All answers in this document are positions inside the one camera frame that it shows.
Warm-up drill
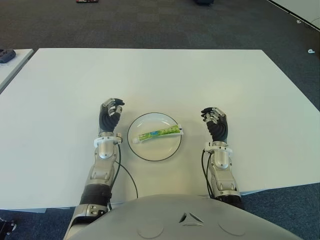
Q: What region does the black wheeled base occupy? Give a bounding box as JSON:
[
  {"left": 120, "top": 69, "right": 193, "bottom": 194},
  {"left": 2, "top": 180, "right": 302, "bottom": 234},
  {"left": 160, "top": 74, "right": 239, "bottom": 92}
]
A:
[{"left": 0, "top": 216, "right": 18, "bottom": 236}]

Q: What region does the green toothpaste tube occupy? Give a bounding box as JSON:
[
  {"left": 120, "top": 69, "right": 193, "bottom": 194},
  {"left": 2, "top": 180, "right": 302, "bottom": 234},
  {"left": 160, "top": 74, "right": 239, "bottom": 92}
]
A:
[{"left": 131, "top": 124, "right": 184, "bottom": 144}]

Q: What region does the white table with black edge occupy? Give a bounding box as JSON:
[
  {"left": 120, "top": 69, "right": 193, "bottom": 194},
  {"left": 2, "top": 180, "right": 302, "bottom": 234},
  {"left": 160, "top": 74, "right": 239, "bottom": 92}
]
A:
[{"left": 266, "top": 0, "right": 320, "bottom": 31}]

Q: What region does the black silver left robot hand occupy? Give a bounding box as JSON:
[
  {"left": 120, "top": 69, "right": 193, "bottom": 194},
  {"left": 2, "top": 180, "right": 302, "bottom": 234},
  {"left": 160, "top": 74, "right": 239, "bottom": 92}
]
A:
[{"left": 98, "top": 97, "right": 126, "bottom": 138}]

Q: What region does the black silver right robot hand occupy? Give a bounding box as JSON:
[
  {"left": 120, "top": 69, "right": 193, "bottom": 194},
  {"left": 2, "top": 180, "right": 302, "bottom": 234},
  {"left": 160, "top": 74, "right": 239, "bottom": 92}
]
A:
[{"left": 199, "top": 106, "right": 229, "bottom": 143}]

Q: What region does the dark blue handheld device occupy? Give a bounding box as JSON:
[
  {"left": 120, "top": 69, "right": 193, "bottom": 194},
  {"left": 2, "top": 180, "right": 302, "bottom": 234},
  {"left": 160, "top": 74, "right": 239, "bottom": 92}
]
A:
[{"left": 0, "top": 48, "right": 17, "bottom": 64}]

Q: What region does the grey robot torso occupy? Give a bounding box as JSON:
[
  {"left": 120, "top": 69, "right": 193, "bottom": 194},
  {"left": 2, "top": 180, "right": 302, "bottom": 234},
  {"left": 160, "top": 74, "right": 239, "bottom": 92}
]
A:
[{"left": 66, "top": 193, "right": 299, "bottom": 240}]

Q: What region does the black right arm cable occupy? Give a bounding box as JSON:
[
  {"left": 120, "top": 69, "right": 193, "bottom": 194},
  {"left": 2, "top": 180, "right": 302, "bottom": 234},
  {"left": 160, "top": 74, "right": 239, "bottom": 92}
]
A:
[{"left": 201, "top": 150, "right": 215, "bottom": 199}]

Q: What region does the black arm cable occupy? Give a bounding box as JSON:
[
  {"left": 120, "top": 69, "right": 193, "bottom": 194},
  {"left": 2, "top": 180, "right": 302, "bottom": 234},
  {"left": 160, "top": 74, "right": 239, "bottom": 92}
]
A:
[
  {"left": 201, "top": 150, "right": 215, "bottom": 199},
  {"left": 107, "top": 141, "right": 139, "bottom": 211}
]

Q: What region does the white plate with black rim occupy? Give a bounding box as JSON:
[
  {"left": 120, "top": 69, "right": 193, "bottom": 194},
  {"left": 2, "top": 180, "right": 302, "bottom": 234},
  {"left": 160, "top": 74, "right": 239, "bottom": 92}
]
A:
[{"left": 127, "top": 112, "right": 183, "bottom": 162}]

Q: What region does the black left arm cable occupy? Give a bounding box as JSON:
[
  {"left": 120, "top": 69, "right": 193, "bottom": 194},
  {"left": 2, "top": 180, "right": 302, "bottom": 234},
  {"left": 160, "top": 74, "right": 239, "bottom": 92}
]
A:
[{"left": 107, "top": 141, "right": 139, "bottom": 211}]

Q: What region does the white side table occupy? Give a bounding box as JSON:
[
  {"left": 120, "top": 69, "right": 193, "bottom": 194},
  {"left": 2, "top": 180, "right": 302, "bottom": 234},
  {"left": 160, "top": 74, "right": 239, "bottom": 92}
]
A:
[{"left": 0, "top": 48, "right": 35, "bottom": 93}]

